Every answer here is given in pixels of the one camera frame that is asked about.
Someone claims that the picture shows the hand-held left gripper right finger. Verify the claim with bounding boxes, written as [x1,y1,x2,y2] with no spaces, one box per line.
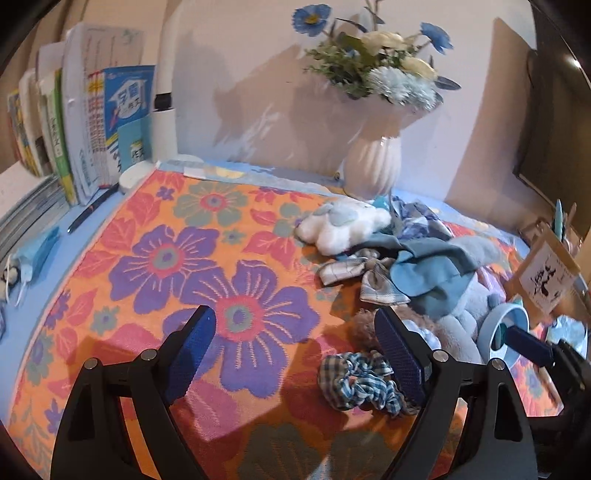
[374,307,539,480]

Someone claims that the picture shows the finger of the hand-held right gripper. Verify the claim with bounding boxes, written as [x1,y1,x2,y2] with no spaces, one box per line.
[501,323,561,370]

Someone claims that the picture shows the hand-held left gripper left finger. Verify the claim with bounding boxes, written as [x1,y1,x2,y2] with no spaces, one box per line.
[50,305,218,480]

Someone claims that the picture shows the brown plush toy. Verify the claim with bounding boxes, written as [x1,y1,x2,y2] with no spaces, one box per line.
[353,307,444,352]

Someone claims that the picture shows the blue plaid scrunchie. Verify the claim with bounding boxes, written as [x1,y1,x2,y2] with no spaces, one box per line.
[318,351,416,416]

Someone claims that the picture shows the light blue plush toy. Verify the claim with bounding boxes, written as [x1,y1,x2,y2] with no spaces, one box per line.
[434,272,504,365]

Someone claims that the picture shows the teal drawstring pouch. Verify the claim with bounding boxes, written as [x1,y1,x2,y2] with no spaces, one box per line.
[351,231,509,315]

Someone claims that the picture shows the plaid fabric bow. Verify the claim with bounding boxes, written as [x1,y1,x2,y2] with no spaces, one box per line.
[318,249,411,305]

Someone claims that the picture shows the blue white plaid cloth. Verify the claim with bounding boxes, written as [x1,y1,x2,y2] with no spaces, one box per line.
[388,196,455,243]

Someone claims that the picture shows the white cloud plush toy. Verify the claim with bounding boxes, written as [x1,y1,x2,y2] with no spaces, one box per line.
[295,200,392,254]

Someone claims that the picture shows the brown paper box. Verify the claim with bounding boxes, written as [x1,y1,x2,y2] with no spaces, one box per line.
[505,222,591,328]

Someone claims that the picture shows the orange floral woven mat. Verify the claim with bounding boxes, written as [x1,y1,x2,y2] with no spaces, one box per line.
[9,168,566,480]

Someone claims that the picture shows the blue clip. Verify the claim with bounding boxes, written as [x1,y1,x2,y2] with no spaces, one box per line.
[553,198,578,241]

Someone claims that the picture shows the black pen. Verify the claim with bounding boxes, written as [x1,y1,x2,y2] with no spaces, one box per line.
[67,182,121,234]

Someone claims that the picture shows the blue face mask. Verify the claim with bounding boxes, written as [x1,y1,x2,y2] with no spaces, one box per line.
[9,226,61,305]

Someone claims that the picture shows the white ribbed vase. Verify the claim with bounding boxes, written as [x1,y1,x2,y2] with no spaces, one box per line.
[332,92,437,200]

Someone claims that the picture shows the small penguin figure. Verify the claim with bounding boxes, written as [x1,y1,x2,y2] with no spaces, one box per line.
[0,256,24,301]

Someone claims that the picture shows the black monitor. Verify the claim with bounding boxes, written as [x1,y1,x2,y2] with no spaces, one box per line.
[512,46,591,204]

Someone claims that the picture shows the stack of magazines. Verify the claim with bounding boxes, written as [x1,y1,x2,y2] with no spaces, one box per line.
[0,178,70,259]

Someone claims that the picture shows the white desk lamp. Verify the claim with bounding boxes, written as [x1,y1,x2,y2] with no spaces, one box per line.
[119,0,204,192]

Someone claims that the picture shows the row of books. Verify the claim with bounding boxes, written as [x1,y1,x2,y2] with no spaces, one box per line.
[7,23,158,206]

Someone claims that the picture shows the blue and white artificial flowers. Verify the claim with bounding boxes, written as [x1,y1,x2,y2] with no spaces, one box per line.
[291,0,462,114]

